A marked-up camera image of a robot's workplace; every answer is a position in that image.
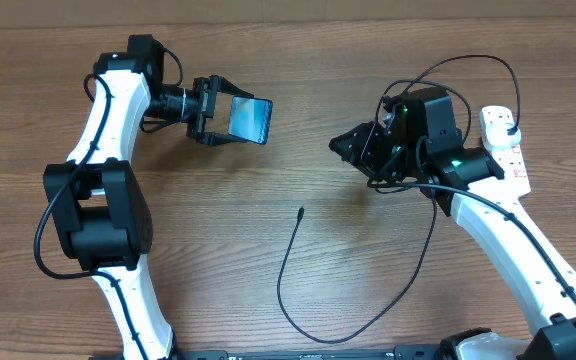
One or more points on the white charger plug adapter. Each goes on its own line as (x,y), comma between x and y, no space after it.
(500,136)

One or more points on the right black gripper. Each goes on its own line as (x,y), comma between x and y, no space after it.
(359,154)

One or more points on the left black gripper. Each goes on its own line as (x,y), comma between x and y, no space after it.
(207,89)

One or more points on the white power strip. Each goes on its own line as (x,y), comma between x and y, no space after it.
(511,159)

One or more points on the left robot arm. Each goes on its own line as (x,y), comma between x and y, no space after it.
(100,214)

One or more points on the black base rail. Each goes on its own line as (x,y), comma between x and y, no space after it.
(399,352)

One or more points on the Galaxy S24 smartphone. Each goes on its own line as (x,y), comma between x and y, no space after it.
(250,119)

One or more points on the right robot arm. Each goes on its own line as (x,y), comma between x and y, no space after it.
(418,145)

